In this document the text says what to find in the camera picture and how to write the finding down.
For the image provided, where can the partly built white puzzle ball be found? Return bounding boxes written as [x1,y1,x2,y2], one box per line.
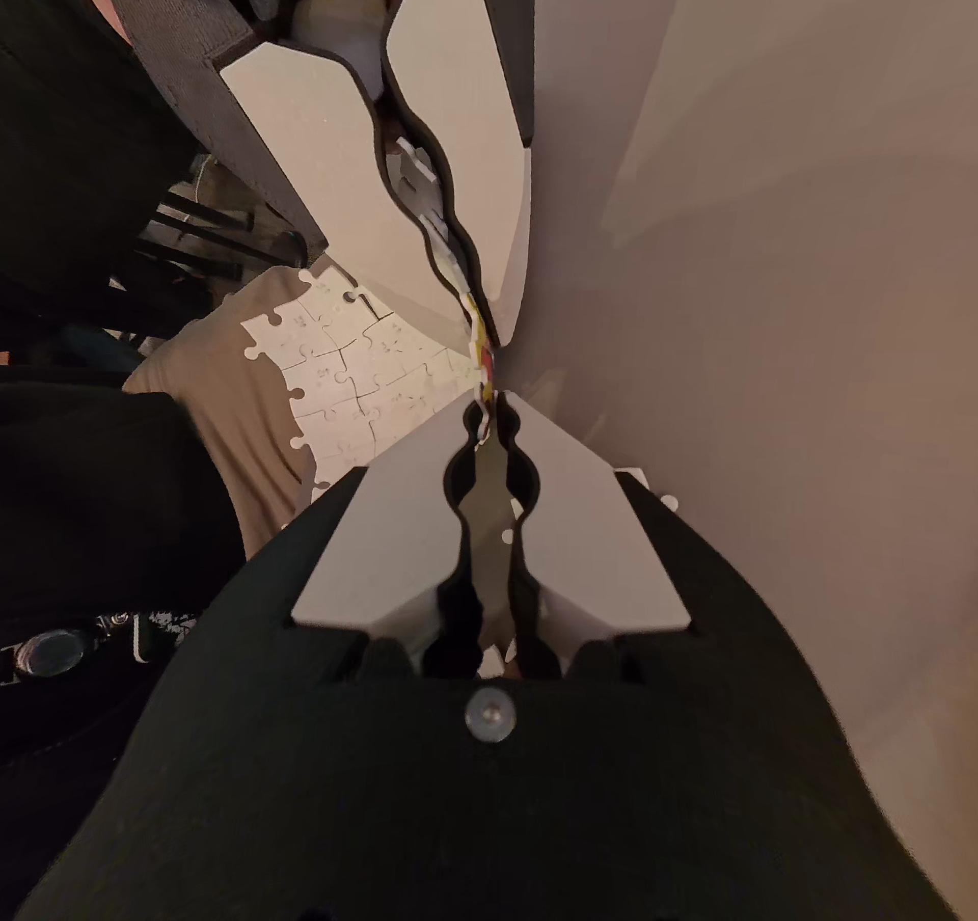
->
[243,138,507,536]

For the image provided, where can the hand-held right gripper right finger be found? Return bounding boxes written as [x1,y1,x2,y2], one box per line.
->
[495,391,694,637]

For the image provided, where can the person's left forearm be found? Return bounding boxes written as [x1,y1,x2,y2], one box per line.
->
[0,0,201,291]

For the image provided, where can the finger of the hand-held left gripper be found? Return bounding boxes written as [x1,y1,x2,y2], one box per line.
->
[219,40,490,345]
[381,0,533,346]

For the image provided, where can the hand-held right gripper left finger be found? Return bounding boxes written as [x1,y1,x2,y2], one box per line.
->
[290,388,492,638]

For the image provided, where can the white puzzle pieces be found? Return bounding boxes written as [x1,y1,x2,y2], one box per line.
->
[477,466,683,679]

